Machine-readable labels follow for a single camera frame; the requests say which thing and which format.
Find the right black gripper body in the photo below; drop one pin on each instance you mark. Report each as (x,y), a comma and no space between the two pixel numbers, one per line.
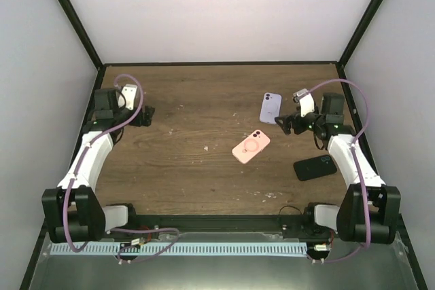
(298,128)

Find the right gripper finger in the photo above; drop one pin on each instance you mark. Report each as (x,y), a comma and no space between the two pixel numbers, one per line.
(287,129)
(283,120)

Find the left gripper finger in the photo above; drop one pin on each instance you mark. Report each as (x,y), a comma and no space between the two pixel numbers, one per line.
(147,120)
(149,111)

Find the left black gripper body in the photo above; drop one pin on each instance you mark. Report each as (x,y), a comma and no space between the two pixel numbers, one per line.
(136,121)

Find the lavender phone case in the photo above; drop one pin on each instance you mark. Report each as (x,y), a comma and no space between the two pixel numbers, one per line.
(270,108)

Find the pink phone case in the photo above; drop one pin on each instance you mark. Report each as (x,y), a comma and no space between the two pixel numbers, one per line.
(251,146)

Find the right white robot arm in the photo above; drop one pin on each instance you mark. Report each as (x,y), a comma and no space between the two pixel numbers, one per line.
(370,209)

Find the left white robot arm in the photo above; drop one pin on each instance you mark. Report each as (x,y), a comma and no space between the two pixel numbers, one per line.
(72,211)

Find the black phone case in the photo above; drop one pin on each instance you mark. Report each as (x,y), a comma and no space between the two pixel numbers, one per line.
(314,168)

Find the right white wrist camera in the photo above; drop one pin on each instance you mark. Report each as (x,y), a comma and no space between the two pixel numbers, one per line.
(305,100)

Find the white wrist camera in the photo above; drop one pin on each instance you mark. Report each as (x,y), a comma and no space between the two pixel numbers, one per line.
(305,100)
(127,98)

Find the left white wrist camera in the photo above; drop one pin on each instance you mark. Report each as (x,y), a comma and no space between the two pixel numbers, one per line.
(127,98)

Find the black enclosure frame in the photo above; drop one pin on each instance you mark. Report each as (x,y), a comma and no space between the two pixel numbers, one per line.
(340,67)

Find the black front mounting rail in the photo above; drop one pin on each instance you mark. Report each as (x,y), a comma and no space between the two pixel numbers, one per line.
(298,226)

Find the light blue slotted cable duct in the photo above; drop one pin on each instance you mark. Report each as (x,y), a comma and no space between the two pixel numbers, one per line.
(273,249)

